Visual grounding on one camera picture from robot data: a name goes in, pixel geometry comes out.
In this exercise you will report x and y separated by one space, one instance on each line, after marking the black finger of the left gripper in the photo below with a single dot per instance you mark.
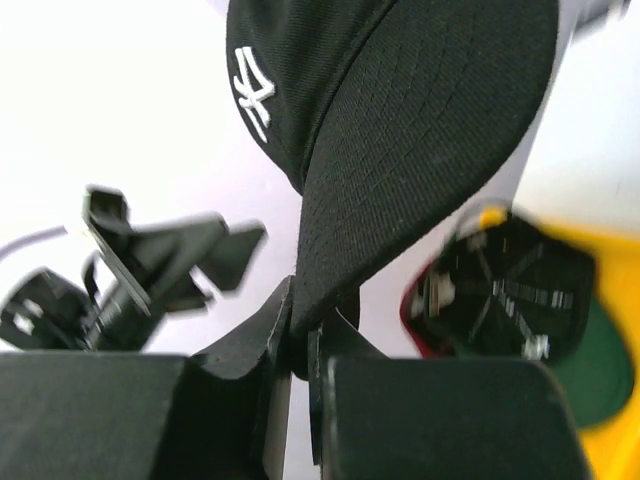
168 255

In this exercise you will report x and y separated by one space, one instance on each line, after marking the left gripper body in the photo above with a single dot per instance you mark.
48 312

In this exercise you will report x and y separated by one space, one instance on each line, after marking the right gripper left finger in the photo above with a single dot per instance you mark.
252 386

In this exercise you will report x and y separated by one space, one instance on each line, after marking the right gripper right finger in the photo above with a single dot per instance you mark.
336 336

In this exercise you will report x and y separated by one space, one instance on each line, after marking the black cap white logo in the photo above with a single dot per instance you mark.
386 116

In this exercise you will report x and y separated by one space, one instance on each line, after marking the red baseball cap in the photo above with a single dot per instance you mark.
428 344

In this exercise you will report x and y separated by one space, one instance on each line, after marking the dark green baseball cap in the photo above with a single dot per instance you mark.
512 290

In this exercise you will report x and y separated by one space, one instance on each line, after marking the yellow plastic tray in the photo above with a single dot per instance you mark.
613 446

